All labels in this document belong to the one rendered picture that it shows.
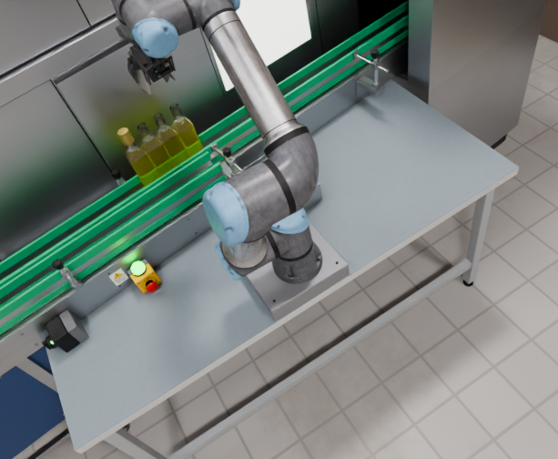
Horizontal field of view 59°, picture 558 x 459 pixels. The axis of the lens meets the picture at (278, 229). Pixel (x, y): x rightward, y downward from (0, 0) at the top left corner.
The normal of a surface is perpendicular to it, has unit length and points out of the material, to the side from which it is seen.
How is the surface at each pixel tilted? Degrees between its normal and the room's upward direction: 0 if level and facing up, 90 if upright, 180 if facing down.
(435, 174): 0
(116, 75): 90
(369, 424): 0
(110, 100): 90
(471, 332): 0
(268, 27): 90
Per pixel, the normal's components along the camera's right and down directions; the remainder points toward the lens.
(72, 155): 0.60, 0.56
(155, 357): -0.19, -0.60
